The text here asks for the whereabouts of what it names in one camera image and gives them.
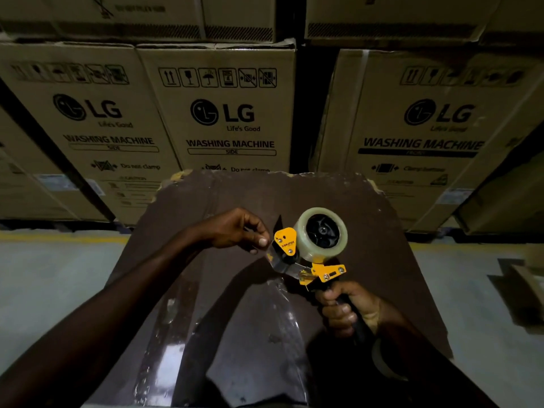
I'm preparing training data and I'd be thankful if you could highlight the person's left hand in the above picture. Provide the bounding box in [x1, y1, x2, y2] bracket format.
[197, 207, 271, 256]

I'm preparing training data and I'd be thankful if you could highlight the person's right hand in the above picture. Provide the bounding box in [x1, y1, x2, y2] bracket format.
[315, 280, 383, 338]

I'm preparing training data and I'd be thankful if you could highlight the yellow black tape dispenser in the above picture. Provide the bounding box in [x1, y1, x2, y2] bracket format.
[265, 207, 371, 345]

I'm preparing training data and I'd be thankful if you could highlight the clear tape strip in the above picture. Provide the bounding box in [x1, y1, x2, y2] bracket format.
[264, 275, 313, 406]

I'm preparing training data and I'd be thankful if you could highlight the clear tape roll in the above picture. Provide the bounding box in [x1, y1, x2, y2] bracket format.
[293, 207, 349, 264]

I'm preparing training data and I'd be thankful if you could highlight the person's right forearm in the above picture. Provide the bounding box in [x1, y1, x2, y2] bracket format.
[373, 301, 498, 408]

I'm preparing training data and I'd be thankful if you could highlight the person's left forearm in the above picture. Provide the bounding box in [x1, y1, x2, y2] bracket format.
[0, 224, 209, 408]

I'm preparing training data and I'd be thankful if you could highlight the small open cardboard box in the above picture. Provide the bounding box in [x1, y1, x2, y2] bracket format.
[487, 244, 544, 334]

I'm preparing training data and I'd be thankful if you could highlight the stack of large cardboard boxes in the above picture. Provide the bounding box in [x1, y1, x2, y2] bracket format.
[0, 0, 544, 236]

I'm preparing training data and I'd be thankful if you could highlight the dark wooden pallet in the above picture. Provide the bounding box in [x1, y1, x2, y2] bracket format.
[403, 229, 544, 246]
[0, 219, 133, 235]

